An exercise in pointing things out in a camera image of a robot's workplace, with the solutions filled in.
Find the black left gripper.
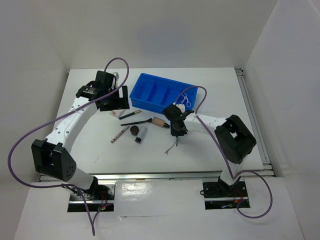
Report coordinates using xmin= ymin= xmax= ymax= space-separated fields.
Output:
xmin=99 ymin=85 xmax=130 ymax=112

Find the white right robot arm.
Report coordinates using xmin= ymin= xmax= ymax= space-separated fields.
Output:
xmin=163 ymin=104 xmax=257 ymax=196

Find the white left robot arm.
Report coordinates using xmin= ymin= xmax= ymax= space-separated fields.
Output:
xmin=31 ymin=70 xmax=130 ymax=200

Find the black makeup brush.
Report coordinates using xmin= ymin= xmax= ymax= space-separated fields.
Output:
xmin=120 ymin=118 xmax=153 ymax=126

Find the clear blush palette case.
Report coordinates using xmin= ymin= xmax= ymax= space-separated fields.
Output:
xmin=109 ymin=109 xmax=126 ymax=118

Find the dark green gold mascara tube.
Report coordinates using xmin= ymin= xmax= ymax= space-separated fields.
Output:
xmin=118 ymin=109 xmax=142 ymax=120

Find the beige foundation bottle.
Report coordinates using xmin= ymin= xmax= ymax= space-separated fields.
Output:
xmin=151 ymin=116 xmax=170 ymax=129

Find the round brown cosmetic jar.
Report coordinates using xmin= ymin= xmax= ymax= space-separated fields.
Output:
xmin=130 ymin=125 xmax=139 ymax=136

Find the clear bottle black cap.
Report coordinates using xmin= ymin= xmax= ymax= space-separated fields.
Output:
xmin=135 ymin=126 xmax=148 ymax=144

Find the blue divided plastic bin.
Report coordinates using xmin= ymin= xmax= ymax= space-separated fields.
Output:
xmin=129 ymin=73 xmax=198 ymax=114

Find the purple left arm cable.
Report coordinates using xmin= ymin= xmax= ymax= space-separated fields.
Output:
xmin=7 ymin=57 xmax=131 ymax=237

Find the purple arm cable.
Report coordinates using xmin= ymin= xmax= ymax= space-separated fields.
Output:
xmin=7 ymin=57 xmax=131 ymax=237
xmin=172 ymin=86 xmax=274 ymax=220

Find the aluminium front rail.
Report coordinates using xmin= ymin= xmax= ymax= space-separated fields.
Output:
xmin=39 ymin=171 xmax=226 ymax=183

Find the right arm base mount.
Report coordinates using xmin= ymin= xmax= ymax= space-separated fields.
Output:
xmin=199 ymin=181 xmax=251 ymax=210

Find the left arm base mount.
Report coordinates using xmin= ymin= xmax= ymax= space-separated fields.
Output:
xmin=67 ymin=182 xmax=116 ymax=213

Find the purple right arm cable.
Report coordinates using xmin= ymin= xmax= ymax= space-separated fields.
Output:
xmin=172 ymin=86 xmax=274 ymax=220

